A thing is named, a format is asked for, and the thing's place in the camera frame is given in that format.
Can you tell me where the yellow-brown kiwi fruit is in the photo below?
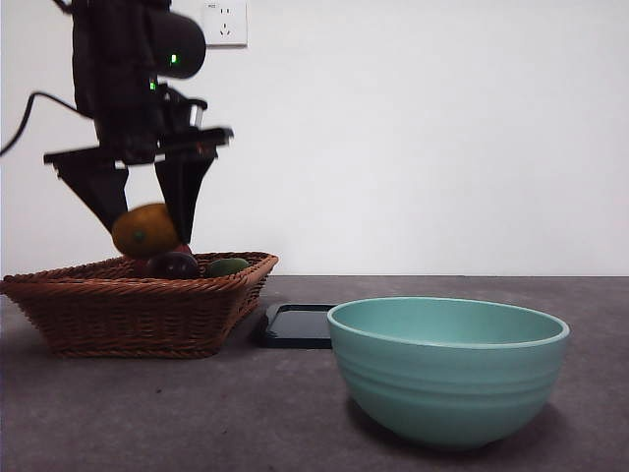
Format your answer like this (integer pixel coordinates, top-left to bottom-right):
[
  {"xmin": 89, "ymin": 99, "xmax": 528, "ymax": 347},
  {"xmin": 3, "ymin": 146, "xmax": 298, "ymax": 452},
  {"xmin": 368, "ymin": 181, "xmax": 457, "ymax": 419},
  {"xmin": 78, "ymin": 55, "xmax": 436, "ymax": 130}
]
[{"xmin": 111, "ymin": 203, "xmax": 182, "ymax": 261}]

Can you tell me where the teal ribbed bowl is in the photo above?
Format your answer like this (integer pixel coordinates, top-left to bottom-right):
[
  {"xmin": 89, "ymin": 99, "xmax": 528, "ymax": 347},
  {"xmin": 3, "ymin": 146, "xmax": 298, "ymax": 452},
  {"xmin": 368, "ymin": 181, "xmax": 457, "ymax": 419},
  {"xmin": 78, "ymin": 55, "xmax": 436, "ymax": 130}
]
[{"xmin": 326, "ymin": 296, "xmax": 572, "ymax": 451}]

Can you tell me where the bright red apple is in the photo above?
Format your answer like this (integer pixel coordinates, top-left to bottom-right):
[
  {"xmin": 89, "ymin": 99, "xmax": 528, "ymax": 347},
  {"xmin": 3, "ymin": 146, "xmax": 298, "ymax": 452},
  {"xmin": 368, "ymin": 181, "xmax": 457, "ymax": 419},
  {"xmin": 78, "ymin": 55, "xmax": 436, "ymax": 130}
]
[{"xmin": 135, "ymin": 243, "xmax": 194, "ymax": 277}]

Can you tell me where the dark red plum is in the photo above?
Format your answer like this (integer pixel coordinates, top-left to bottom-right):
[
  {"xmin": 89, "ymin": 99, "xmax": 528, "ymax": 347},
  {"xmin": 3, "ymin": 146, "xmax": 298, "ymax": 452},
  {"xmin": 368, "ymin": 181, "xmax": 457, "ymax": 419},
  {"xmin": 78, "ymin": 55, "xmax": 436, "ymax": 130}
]
[{"xmin": 144, "ymin": 251, "xmax": 201, "ymax": 280}]

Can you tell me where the green avocado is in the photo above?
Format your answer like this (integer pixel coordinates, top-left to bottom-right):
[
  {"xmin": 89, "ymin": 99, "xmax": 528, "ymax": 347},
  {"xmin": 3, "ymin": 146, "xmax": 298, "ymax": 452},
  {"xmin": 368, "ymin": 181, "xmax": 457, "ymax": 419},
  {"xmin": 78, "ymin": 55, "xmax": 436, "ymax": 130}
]
[{"xmin": 203, "ymin": 258, "xmax": 252, "ymax": 279}]

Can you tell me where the brown wicker basket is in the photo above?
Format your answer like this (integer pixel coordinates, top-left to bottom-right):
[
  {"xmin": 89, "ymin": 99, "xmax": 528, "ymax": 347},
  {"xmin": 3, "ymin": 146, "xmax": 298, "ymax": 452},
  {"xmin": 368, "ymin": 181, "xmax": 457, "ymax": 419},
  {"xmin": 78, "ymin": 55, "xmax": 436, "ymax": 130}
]
[{"xmin": 0, "ymin": 251, "xmax": 280, "ymax": 360}]

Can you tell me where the dark green rectangular tray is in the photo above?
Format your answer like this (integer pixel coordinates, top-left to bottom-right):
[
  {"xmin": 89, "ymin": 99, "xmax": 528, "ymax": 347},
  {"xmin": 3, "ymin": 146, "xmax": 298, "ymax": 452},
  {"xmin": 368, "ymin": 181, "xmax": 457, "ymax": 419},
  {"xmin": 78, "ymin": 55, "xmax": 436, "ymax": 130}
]
[{"xmin": 250, "ymin": 303, "xmax": 340, "ymax": 351}]

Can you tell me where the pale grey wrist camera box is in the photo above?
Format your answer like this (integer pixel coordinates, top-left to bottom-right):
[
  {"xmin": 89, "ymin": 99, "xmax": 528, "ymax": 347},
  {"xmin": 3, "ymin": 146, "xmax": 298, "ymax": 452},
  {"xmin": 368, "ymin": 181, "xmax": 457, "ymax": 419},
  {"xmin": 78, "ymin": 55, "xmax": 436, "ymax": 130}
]
[{"xmin": 169, "ymin": 88, "xmax": 208, "ymax": 134}]

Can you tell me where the black cable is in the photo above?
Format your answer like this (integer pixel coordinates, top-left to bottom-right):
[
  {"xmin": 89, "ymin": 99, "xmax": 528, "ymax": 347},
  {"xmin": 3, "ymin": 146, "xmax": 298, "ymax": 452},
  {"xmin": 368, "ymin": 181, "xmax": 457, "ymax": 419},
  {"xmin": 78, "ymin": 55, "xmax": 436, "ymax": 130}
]
[{"xmin": 0, "ymin": 90, "xmax": 85, "ymax": 156}]

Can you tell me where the white wall socket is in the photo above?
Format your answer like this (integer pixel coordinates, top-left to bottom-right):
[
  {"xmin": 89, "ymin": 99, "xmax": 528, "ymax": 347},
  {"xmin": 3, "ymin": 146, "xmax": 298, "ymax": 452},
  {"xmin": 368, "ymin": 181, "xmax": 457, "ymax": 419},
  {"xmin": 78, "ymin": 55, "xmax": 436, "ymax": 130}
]
[{"xmin": 201, "ymin": 2, "xmax": 249, "ymax": 50}]

